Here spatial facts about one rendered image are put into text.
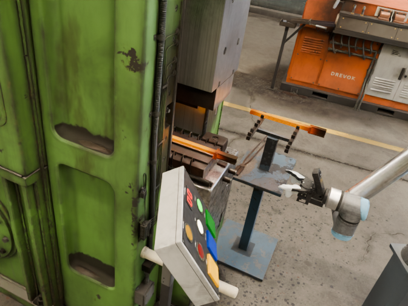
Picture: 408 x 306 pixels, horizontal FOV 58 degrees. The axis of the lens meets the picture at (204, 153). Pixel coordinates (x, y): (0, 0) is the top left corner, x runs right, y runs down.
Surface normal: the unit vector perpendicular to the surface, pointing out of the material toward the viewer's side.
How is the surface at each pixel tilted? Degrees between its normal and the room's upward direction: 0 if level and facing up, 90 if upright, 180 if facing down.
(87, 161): 90
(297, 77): 90
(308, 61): 90
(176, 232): 30
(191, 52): 90
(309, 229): 0
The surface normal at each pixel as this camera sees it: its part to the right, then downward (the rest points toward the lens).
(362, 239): 0.13, -0.82
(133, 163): -0.39, 0.45
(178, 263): 0.03, 0.56
